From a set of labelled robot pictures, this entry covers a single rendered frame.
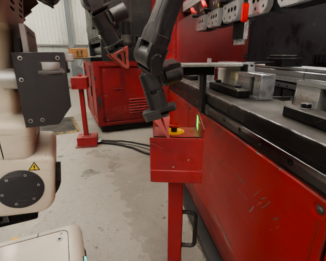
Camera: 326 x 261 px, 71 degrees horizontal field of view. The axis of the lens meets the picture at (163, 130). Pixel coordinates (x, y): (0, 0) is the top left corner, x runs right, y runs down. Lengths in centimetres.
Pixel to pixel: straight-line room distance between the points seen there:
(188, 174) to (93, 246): 93
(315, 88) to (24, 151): 75
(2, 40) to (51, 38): 717
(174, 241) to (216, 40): 155
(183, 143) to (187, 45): 136
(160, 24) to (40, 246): 98
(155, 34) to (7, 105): 39
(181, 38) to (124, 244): 151
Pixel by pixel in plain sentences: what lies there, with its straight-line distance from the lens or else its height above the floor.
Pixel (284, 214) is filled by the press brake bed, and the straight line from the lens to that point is 67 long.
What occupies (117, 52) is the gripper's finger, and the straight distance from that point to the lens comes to 88.
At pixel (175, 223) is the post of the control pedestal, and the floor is 44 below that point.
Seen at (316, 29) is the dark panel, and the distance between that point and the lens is 155.
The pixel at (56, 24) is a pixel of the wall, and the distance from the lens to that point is 782.
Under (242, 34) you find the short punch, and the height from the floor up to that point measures 112.
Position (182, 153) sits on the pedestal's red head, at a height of 76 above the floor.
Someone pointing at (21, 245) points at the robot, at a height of 28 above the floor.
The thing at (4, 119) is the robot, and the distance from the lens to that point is 64.
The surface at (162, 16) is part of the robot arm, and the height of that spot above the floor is 113.
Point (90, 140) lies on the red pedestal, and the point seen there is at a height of 8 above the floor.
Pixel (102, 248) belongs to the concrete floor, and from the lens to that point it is 148.
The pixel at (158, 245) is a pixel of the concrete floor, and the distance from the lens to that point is 146.
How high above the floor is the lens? 104
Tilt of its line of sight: 19 degrees down
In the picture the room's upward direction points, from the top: straight up
